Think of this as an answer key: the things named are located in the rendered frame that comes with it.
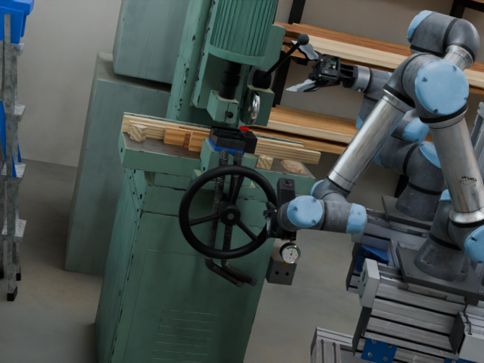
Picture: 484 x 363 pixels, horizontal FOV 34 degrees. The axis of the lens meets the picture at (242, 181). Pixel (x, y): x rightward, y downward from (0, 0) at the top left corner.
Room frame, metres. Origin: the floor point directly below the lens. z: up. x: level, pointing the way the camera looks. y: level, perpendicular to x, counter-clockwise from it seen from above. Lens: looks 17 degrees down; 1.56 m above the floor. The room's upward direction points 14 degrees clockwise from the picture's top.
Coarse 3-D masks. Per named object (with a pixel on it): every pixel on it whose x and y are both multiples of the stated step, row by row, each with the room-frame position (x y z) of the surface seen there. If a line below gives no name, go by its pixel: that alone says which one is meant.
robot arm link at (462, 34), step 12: (456, 24) 2.54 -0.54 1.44; (468, 24) 2.54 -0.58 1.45; (456, 36) 2.51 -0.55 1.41; (468, 36) 2.50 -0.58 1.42; (456, 48) 2.47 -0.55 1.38; (468, 48) 2.47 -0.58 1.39; (456, 60) 2.45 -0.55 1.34; (468, 60) 2.47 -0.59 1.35; (408, 120) 2.29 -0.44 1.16; (396, 132) 2.30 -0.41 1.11; (408, 132) 2.27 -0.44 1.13; (420, 132) 2.26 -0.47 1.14
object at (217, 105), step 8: (216, 96) 2.42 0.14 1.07; (208, 104) 2.49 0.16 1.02; (216, 104) 2.38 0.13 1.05; (224, 104) 2.38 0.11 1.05; (232, 104) 2.38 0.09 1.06; (216, 112) 2.37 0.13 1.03; (224, 112) 2.38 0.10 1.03; (216, 120) 2.37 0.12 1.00; (224, 120) 2.38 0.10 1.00; (232, 120) 2.39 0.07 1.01
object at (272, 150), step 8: (128, 128) 2.35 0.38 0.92; (152, 128) 2.36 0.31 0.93; (160, 128) 2.37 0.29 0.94; (152, 136) 2.36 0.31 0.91; (160, 136) 2.37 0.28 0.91; (256, 144) 2.46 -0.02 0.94; (264, 144) 2.46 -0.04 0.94; (272, 144) 2.49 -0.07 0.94; (256, 152) 2.46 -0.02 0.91; (264, 152) 2.47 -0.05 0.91; (272, 152) 2.47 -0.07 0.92; (280, 152) 2.48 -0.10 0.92; (288, 152) 2.49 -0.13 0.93; (296, 152) 2.50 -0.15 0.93; (304, 152) 2.50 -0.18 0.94; (312, 152) 2.51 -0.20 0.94; (296, 160) 2.50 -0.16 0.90; (304, 160) 2.50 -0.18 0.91; (312, 160) 2.51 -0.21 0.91
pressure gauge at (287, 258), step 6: (282, 246) 2.29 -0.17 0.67; (288, 246) 2.28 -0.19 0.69; (294, 246) 2.28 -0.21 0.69; (282, 252) 2.27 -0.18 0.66; (288, 252) 2.28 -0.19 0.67; (294, 252) 2.29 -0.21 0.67; (300, 252) 2.29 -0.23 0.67; (282, 258) 2.27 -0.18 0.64; (288, 258) 2.28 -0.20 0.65; (294, 258) 2.29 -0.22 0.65
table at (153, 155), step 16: (128, 144) 2.23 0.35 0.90; (144, 144) 2.27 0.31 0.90; (160, 144) 2.31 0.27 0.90; (128, 160) 2.19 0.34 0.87; (144, 160) 2.20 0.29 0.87; (160, 160) 2.22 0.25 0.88; (176, 160) 2.23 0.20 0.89; (192, 160) 2.24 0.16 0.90; (256, 160) 2.40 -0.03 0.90; (192, 176) 2.23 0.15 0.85; (272, 176) 2.32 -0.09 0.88; (288, 176) 2.33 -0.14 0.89; (304, 176) 2.34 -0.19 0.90; (224, 192) 2.18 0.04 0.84; (240, 192) 2.19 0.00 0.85; (304, 192) 2.35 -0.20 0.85
